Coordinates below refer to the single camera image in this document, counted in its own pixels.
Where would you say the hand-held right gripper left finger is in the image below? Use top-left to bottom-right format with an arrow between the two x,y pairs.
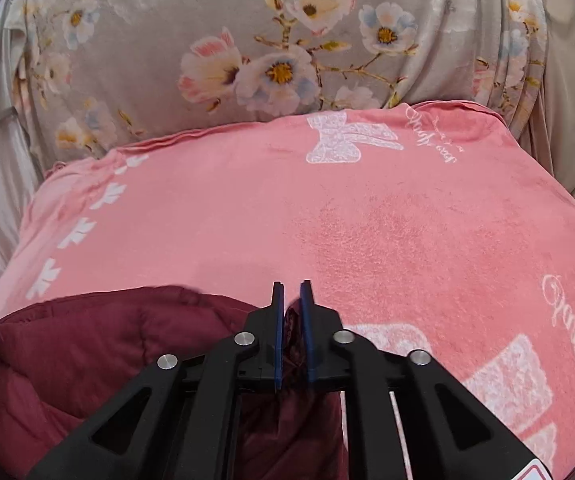
26,281 -> 286,480

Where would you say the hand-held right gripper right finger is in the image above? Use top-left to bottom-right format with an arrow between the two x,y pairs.
300,280 -> 543,480

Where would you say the maroon puffer jacket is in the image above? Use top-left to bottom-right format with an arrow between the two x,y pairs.
0,285 -> 351,480

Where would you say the pink printed blanket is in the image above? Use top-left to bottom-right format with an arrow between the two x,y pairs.
0,102 -> 575,480

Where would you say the grey floral bed sheet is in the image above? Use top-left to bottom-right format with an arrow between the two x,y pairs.
10,0 -> 551,161

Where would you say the beige curtain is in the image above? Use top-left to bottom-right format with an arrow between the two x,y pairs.
517,0 -> 575,206

